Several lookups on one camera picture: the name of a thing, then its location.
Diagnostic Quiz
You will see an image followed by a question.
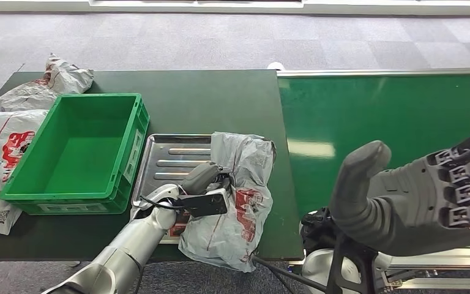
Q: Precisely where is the grey plastic package red print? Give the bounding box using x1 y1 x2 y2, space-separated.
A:
178 132 278 273

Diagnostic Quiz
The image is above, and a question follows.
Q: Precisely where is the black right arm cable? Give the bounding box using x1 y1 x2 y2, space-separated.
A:
251 255 330 294

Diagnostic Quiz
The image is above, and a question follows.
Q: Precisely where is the green plastic basket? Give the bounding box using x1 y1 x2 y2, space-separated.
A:
0 93 151 216

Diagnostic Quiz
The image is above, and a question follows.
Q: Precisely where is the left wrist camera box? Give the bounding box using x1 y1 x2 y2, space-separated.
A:
176 188 231 219

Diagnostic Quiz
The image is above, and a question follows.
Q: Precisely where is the white flat package red print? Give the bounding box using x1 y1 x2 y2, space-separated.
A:
0 109 50 193

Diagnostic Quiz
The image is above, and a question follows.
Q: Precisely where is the green belt conveyor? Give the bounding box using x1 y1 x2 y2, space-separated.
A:
277 68 470 291

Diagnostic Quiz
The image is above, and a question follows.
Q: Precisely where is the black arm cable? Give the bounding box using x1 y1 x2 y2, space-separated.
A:
139 195 185 212
251 255 330 294

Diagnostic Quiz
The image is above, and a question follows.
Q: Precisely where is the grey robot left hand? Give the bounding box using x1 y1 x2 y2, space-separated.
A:
181 161 233 197

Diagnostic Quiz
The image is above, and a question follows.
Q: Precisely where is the crumpled grey plastic package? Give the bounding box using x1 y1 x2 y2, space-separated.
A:
0 53 95 113

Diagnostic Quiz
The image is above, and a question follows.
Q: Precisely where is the electronic scale steel pan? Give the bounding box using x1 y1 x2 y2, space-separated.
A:
130 134 216 246

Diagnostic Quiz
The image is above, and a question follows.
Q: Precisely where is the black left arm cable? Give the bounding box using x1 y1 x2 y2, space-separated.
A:
139 195 185 212

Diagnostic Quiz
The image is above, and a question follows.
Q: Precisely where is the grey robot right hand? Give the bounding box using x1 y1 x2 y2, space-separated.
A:
329 126 470 258

